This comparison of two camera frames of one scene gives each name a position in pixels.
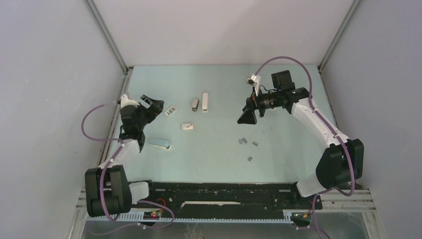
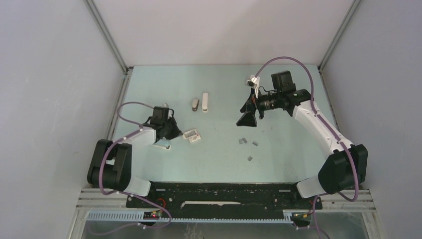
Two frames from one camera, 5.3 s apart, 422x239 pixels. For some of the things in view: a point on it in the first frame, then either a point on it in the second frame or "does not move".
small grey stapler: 195,103 does not move
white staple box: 186,126 to 194,138
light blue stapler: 161,143 does not move
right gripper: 252,103 does not move
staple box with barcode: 170,110 to 191,135
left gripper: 154,110 to 176,133
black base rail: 220,196 does not move
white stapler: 205,102 does not move
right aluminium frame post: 355,5 does not move
